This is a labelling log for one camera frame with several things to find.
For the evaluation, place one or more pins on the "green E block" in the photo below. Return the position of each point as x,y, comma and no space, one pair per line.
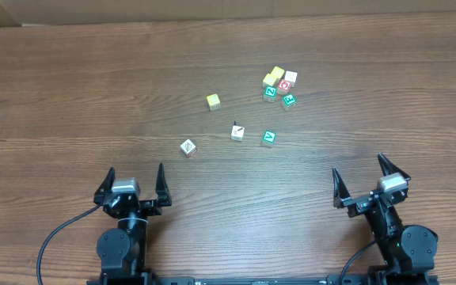
288,101

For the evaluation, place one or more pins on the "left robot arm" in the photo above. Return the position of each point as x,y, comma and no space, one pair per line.
122,250

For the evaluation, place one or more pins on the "green Z block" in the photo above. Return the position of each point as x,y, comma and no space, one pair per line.
269,93

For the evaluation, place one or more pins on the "white block red drawing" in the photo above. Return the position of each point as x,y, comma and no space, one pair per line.
188,147

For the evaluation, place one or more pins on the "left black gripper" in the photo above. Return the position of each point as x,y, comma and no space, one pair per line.
145,202

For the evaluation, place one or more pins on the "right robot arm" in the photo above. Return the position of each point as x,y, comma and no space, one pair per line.
408,251

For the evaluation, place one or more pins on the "white block in cluster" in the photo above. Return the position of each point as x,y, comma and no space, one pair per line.
291,77

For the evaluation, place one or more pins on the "lone yellow block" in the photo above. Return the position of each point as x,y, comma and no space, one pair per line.
213,101

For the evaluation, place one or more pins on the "yellow block rear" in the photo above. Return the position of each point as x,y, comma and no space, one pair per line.
278,72

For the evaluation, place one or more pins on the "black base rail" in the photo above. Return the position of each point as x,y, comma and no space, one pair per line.
327,280

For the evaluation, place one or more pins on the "green V block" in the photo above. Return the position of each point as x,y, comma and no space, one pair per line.
269,138

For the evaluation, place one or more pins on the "white block pencil drawing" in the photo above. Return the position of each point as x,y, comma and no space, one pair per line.
237,133

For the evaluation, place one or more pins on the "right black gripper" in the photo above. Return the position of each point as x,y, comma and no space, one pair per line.
363,200

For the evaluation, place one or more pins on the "yellow block front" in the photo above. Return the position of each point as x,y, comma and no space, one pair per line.
269,80

